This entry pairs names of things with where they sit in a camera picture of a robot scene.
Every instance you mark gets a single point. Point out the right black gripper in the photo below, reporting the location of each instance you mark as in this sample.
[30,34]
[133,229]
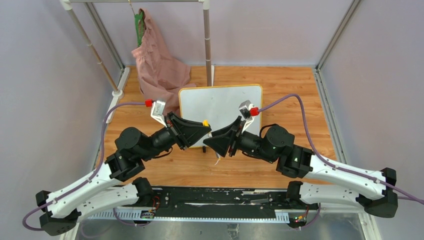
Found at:
[221,143]

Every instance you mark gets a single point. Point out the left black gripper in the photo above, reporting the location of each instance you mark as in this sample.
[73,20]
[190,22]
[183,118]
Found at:
[187,132]

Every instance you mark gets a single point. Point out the yellow marker cap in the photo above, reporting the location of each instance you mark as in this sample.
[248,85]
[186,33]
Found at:
[206,123]

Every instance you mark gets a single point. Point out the yellow framed whiteboard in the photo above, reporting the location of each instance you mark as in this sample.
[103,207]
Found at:
[219,105]

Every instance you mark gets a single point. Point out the white marker pen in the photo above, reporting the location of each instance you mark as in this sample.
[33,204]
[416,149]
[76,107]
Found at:
[217,156]

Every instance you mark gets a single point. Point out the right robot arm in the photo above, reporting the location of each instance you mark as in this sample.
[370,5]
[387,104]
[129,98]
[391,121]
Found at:
[316,179]

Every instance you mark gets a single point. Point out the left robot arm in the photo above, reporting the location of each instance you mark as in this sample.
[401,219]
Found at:
[104,187]

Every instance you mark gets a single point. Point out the pink cloth garment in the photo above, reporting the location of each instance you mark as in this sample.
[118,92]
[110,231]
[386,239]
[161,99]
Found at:
[160,75]

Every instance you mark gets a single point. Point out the white clothes rack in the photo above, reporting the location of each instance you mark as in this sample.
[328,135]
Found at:
[118,88]

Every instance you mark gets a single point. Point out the green clothes hanger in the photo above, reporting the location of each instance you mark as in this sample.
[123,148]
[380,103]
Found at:
[139,23]

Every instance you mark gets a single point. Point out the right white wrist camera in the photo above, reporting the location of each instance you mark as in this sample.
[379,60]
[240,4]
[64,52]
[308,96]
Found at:
[245,110]

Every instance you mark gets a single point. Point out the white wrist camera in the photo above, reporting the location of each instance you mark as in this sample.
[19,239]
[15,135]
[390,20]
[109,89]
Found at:
[156,112]
[245,110]

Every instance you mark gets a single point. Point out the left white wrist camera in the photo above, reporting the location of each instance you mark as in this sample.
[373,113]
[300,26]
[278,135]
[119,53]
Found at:
[156,112]

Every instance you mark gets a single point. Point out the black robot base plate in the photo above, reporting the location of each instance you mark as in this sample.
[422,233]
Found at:
[216,205]

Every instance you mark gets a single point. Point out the aluminium frame post right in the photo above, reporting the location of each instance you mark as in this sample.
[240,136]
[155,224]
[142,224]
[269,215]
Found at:
[321,85]

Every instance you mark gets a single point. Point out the aluminium frame post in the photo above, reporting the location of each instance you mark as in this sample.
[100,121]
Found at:
[92,10]
[321,85]

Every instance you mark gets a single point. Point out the aluminium frame post left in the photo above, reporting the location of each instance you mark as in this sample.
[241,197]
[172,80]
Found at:
[92,10]

